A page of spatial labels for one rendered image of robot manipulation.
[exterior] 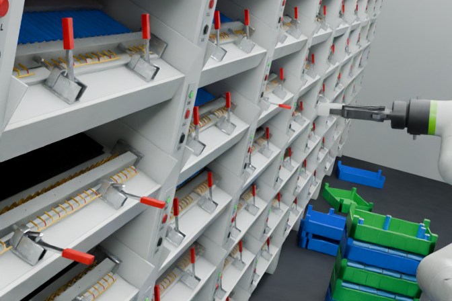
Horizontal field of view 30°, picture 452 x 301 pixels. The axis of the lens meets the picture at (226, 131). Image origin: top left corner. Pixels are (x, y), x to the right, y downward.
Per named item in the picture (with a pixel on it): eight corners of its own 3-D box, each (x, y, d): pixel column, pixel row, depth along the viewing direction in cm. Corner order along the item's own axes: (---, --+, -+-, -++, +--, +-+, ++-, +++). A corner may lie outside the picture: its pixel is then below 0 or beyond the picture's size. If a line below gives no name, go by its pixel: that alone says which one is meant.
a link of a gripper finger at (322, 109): (342, 117, 225) (342, 117, 225) (316, 115, 227) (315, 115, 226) (343, 105, 225) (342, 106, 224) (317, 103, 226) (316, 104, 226)
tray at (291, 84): (287, 105, 275) (303, 82, 273) (248, 134, 217) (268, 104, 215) (237, 72, 278) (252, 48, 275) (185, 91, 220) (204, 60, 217)
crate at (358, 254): (418, 259, 318) (424, 239, 316) (426, 278, 298) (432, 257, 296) (340, 240, 319) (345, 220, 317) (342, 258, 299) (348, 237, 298)
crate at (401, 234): (424, 239, 316) (429, 220, 314) (432, 257, 296) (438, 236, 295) (345, 220, 317) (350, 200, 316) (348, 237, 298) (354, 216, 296)
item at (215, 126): (240, 140, 208) (270, 94, 205) (165, 194, 150) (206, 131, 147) (173, 94, 211) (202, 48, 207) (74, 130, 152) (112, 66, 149)
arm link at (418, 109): (430, 95, 225) (430, 99, 216) (427, 138, 227) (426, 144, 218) (407, 93, 226) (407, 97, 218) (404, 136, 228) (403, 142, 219)
